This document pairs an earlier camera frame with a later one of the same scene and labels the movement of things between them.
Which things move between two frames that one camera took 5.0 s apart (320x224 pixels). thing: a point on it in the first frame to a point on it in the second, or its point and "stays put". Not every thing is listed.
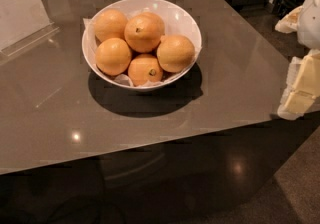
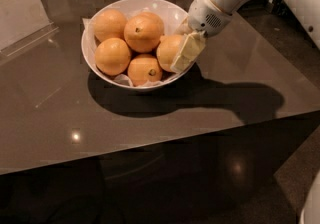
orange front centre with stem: (144, 69) stays put
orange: (113, 56) stays put
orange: (175, 53) stays put
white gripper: (310, 23) to (205, 15)
